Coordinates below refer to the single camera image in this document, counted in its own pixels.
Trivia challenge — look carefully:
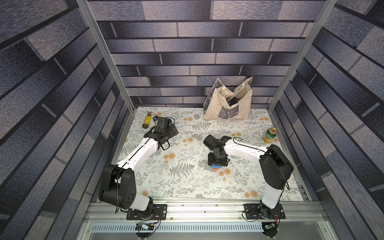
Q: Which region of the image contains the aluminium front rail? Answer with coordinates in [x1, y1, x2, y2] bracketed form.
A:
[77, 198, 337, 240]

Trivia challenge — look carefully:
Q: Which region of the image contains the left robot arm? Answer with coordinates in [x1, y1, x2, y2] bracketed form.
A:
[99, 124, 179, 215]

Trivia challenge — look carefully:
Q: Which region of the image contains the green beverage can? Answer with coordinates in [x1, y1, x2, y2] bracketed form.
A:
[263, 128, 278, 143]

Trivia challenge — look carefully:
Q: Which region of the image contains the aluminium frame post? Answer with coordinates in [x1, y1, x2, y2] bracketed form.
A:
[76, 0, 135, 113]
[268, 0, 337, 114]

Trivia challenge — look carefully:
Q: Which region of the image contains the left aluminium frame post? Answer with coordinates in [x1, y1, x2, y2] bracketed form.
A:
[76, 0, 135, 113]

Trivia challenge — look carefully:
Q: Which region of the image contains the right circuit board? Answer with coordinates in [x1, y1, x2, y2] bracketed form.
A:
[262, 223, 279, 239]

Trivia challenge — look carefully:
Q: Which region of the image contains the yellow label brown bottle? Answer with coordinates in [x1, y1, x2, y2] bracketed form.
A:
[142, 112, 152, 129]

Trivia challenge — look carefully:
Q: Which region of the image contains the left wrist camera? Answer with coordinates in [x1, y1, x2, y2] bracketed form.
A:
[153, 116, 175, 130]

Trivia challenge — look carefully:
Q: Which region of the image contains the left circuit board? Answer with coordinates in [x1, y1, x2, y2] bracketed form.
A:
[135, 222, 155, 232]

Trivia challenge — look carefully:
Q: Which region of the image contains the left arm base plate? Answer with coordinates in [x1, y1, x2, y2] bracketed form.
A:
[126, 204, 168, 221]

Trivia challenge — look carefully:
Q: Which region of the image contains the circuit board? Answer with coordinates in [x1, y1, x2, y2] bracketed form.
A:
[135, 222, 155, 232]
[262, 223, 279, 239]

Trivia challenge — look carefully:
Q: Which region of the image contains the blue lego brick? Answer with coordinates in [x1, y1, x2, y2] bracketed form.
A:
[211, 164, 222, 169]

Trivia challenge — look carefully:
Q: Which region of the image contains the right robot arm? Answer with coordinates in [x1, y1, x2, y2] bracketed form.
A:
[204, 135, 294, 210]

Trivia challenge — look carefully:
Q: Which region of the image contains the beige canvas tote bag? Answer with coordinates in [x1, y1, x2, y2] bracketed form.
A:
[203, 77, 253, 120]

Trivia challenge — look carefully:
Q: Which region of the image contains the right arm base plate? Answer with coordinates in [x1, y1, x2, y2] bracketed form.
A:
[243, 203, 286, 220]

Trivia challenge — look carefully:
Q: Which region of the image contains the right aluminium frame post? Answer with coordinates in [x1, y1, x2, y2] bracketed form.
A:
[268, 0, 337, 114]

